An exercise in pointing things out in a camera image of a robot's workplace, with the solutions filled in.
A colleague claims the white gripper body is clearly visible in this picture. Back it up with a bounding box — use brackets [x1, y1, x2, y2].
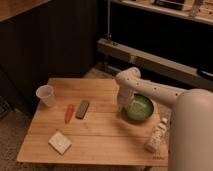
[117, 88, 133, 107]

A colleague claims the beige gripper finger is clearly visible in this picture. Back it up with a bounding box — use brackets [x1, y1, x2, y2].
[131, 102, 140, 113]
[119, 107, 126, 114]

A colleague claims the green ceramic bowl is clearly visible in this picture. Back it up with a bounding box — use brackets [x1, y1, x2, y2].
[124, 94, 154, 121]

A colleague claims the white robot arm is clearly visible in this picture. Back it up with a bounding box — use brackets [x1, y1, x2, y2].
[115, 67, 213, 171]

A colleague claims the white plastic bottle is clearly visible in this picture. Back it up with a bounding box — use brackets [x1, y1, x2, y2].
[145, 117, 168, 153]

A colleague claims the wooden low table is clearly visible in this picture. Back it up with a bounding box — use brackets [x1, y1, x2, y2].
[17, 78, 168, 166]

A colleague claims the orange carrot toy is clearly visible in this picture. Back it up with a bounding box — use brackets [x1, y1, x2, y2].
[65, 104, 75, 124]

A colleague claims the vertical metal pole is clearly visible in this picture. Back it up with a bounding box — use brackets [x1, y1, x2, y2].
[107, 0, 111, 40]

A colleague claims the white square sponge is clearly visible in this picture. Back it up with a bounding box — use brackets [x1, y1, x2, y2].
[48, 131, 72, 155]

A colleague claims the clear plastic cup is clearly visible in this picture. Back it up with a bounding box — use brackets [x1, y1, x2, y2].
[36, 85, 55, 107]

